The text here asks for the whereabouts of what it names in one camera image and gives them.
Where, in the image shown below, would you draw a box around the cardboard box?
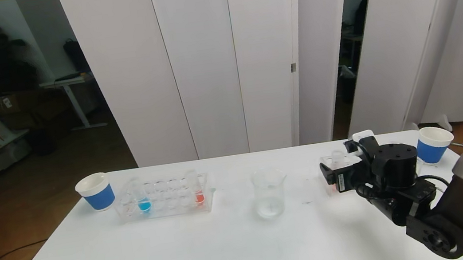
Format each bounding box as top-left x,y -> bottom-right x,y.
0,90 -> 33,116

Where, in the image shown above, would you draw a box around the test tube with red pigment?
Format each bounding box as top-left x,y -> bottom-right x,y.
326,150 -> 350,193
185,169 -> 207,207

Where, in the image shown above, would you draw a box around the black backpack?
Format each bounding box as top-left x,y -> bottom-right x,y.
63,37 -> 92,77

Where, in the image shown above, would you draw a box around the white partition foot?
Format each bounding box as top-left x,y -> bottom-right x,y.
409,114 -> 453,137

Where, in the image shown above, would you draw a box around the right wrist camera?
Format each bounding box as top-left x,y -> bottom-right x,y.
352,129 -> 377,145

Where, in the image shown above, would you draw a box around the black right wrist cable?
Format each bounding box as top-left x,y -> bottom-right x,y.
343,128 -> 451,204

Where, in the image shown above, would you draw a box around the clear glass beaker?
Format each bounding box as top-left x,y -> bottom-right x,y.
250,166 -> 292,222

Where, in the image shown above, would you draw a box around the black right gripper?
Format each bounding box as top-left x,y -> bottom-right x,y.
319,157 -> 368,195

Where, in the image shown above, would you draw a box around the white standing desk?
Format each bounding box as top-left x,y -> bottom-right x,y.
38,72 -> 109,136

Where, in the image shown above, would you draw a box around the white three-panel folding screen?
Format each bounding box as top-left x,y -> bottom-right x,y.
58,0 -> 321,176

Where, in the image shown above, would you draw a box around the white paper cup blue sleeve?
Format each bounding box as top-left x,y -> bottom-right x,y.
73,171 -> 117,214
413,124 -> 457,166

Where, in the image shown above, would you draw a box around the test tube with blue pigment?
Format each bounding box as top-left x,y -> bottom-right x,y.
130,177 -> 154,216

